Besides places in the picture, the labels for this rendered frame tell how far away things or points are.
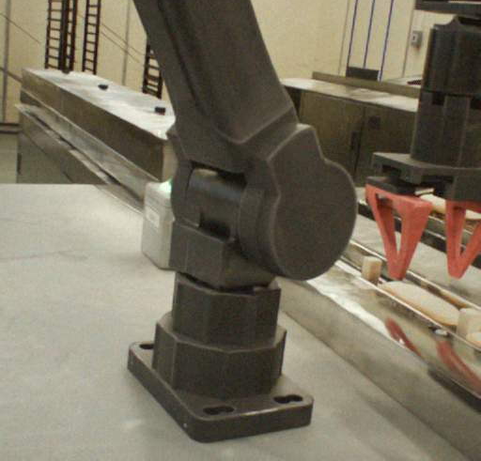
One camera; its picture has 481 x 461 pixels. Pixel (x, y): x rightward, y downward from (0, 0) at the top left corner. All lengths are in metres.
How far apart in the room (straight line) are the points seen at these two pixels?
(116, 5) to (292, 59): 1.96
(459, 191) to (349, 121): 4.04
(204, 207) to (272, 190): 0.06
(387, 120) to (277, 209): 3.89
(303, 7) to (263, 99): 8.03
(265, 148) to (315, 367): 0.21
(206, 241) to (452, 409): 0.19
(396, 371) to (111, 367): 0.20
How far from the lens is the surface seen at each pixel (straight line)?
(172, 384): 0.51
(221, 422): 0.48
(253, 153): 0.45
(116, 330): 0.63
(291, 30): 8.43
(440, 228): 0.82
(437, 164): 0.63
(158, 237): 0.80
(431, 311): 0.66
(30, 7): 7.60
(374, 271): 0.74
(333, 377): 0.59
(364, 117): 4.54
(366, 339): 0.59
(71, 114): 1.59
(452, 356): 0.56
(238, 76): 0.45
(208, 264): 0.49
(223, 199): 0.49
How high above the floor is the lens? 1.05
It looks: 13 degrees down
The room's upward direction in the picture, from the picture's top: 7 degrees clockwise
